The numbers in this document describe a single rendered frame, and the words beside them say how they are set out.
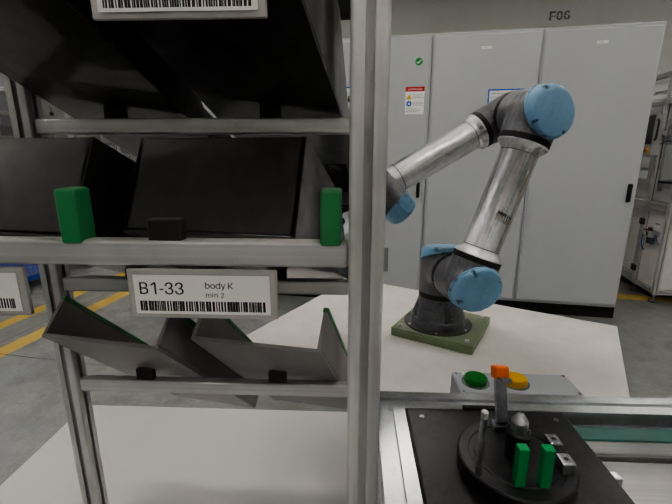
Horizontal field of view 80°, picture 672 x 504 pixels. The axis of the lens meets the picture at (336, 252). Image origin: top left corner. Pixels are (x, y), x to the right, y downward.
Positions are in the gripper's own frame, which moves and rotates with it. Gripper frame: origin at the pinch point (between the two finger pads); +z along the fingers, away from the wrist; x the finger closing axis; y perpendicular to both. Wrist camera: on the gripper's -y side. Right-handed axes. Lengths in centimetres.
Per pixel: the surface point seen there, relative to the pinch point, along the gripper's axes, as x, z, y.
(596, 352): -60, -28, 52
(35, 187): 12.0, 29.4, -24.4
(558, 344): -52, -31, 53
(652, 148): -202, -326, 122
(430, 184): -18, -260, 128
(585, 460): -37.5, 19.0, 19.4
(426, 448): -17.2, 21.2, 18.8
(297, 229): -6.7, 28.7, -21.6
